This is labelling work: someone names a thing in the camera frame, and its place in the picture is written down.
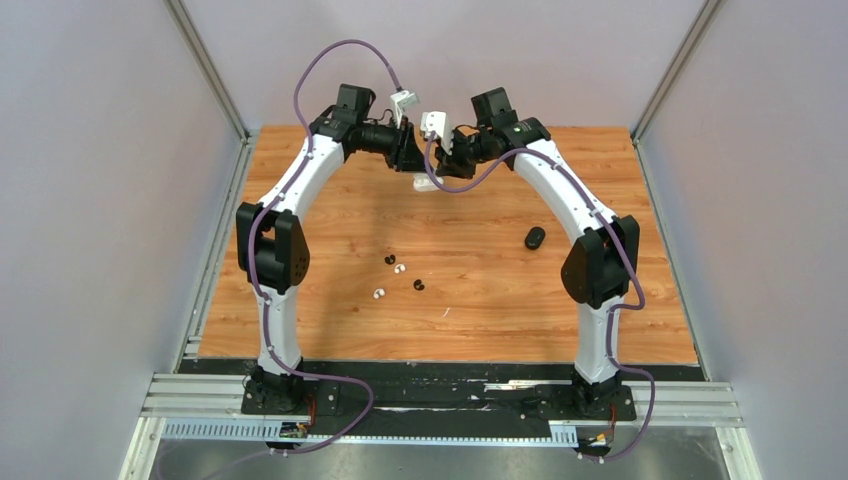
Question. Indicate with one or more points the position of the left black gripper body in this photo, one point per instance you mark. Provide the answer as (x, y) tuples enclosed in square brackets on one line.
[(403, 140)]

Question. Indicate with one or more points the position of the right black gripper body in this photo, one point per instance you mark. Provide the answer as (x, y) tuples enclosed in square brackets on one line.
[(466, 151)]

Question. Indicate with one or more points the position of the white earbud charging case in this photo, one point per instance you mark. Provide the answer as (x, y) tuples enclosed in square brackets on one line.
[(423, 182)]

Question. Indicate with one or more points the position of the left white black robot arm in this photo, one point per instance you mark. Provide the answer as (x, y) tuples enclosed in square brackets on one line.
[(271, 244)]

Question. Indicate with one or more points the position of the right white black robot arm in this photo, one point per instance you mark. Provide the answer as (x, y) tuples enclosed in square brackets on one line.
[(602, 261)]

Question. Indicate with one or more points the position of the black earbud charging case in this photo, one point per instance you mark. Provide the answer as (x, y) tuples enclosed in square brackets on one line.
[(534, 238)]

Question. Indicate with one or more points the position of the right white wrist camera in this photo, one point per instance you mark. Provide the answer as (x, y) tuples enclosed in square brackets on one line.
[(436, 126)]

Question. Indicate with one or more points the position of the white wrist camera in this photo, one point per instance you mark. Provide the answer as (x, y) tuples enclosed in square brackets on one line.
[(401, 101), (436, 126)]

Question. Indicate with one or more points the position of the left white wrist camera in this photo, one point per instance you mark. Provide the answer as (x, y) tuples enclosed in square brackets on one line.
[(401, 101)]

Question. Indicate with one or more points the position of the left aluminium corner post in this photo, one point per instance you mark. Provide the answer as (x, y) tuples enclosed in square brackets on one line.
[(195, 44)]

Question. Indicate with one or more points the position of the aluminium corner post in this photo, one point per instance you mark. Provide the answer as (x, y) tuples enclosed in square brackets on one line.
[(195, 44), (688, 45)]

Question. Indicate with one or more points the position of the right aluminium corner post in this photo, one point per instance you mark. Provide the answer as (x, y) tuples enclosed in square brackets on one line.
[(688, 45)]

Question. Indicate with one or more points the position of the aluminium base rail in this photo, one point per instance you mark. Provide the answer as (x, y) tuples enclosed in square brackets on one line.
[(667, 403)]

